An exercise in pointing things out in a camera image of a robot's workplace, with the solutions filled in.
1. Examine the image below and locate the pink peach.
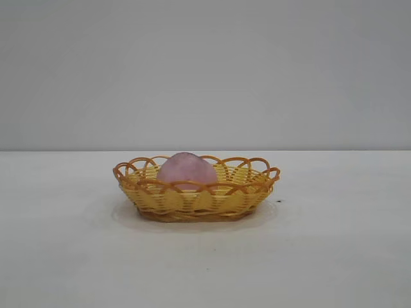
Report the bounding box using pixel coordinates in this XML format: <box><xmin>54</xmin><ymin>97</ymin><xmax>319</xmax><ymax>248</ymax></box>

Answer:
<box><xmin>156</xmin><ymin>151</ymin><xmax>216</xmax><ymax>193</ymax></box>

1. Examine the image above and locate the yellow woven wicker basket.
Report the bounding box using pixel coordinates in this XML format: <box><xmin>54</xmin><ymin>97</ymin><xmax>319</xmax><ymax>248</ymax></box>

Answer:
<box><xmin>112</xmin><ymin>155</ymin><xmax>282</xmax><ymax>223</ymax></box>

